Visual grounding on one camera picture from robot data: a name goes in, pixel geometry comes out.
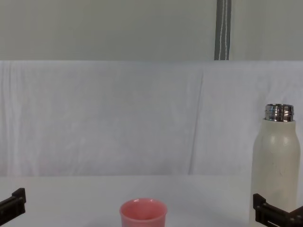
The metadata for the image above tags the cream vacuum bottle steel neck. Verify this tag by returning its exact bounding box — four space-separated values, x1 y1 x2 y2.
249 103 301 227

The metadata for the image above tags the pink cup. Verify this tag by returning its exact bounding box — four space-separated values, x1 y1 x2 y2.
119 198 168 227

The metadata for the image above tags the white table cloth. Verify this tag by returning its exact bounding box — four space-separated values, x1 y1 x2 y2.
0 60 303 227

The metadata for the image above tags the grey striped post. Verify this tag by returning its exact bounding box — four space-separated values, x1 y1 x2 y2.
214 0 232 61

